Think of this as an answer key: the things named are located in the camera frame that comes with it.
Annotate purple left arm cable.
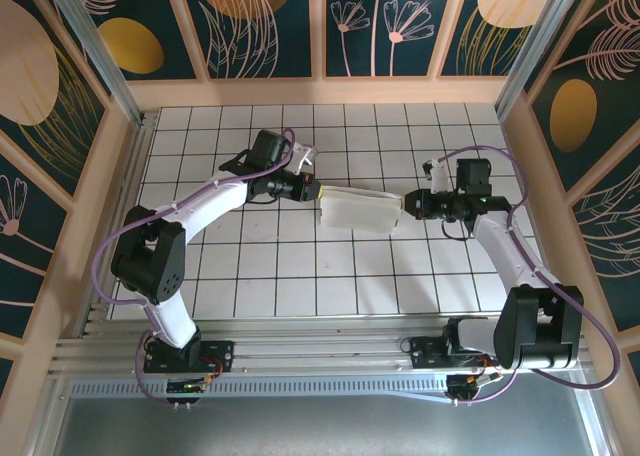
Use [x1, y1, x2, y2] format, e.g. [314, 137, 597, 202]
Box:
[92, 128, 297, 410]

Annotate teal panel feather leaves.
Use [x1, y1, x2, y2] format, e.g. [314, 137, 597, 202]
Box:
[522, 0, 640, 95]

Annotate teal panel large pale circle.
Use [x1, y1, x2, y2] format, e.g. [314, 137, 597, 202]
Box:
[0, 0, 110, 205]

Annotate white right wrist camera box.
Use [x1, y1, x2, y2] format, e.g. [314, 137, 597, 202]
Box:
[422, 158, 452, 195]

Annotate white paper box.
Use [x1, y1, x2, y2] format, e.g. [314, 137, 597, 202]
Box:
[318, 185, 405, 236]

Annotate teal panel single flower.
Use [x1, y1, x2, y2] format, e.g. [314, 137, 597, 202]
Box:
[0, 148, 71, 350]

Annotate teal panel orange circle leaves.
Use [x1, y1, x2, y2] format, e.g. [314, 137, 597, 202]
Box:
[177, 0, 315, 82]

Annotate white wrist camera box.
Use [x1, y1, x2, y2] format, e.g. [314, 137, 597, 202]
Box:
[422, 158, 452, 195]
[290, 144, 320, 173]

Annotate teal panel yellow oval stem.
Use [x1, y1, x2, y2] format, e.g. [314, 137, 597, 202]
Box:
[528, 58, 640, 195]

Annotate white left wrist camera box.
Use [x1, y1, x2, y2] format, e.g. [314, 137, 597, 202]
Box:
[290, 144, 320, 173]

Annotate teal panel pink flowers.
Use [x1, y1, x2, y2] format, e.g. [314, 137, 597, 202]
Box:
[323, 0, 455, 80]

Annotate aluminium side rail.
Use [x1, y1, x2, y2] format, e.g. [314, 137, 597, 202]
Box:
[74, 110, 161, 337]

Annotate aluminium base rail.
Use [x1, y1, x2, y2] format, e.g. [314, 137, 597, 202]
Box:
[49, 313, 594, 377]

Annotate teal panel pink leaf outlines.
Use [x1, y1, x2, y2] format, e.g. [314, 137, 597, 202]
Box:
[568, 160, 640, 335]

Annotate grey metal sheet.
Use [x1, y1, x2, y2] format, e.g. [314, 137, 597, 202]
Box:
[29, 370, 621, 456]

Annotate aluminium frame post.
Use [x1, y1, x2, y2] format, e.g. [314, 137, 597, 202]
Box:
[42, 0, 146, 127]
[494, 0, 586, 120]

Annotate small controller board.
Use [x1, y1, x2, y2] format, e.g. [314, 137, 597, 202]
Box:
[446, 373, 501, 406]
[166, 378, 211, 410]

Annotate teal panel yellow oval fern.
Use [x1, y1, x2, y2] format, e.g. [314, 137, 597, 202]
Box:
[74, 0, 199, 82]

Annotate perforated metal cable duct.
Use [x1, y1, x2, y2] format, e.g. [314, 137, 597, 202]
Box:
[69, 375, 451, 405]

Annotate teal panel pale circle grass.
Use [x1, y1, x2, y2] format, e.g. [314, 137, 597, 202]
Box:
[438, 0, 569, 78]

